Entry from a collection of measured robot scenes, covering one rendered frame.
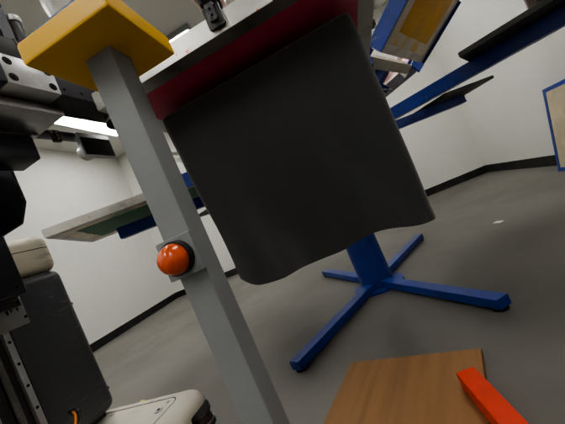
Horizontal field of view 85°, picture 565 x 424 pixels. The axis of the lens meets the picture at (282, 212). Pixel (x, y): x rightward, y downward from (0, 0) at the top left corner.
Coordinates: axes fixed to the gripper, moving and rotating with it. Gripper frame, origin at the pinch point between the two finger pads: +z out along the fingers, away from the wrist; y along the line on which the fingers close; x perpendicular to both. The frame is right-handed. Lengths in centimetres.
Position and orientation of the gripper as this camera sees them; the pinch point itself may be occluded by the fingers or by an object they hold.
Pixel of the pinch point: (219, 23)
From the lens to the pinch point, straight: 66.9
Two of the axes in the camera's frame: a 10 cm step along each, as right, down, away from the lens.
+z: 3.9, 9.2, -0.4
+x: 8.9, -3.9, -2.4
